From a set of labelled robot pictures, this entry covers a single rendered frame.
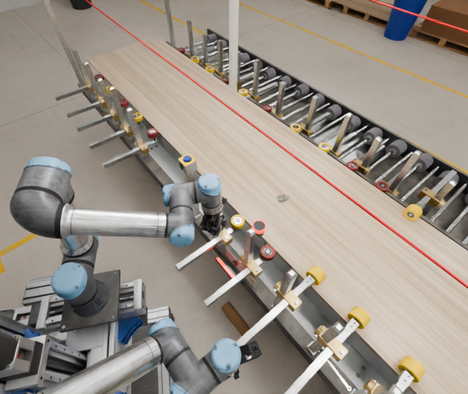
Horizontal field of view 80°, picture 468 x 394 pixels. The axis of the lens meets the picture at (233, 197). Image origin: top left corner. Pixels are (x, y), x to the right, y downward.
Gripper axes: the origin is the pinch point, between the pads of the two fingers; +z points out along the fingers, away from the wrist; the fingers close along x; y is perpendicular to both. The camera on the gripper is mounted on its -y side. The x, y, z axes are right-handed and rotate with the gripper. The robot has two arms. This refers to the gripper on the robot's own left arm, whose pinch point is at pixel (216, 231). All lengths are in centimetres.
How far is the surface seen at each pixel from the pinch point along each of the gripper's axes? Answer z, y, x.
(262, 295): 51, 2, 26
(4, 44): 120, -302, -518
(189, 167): 1.5, -31.8, -27.0
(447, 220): 51, -84, 129
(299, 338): 51, 17, 49
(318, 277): 24, -4, 49
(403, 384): 25, 27, 86
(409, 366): 24, 21, 87
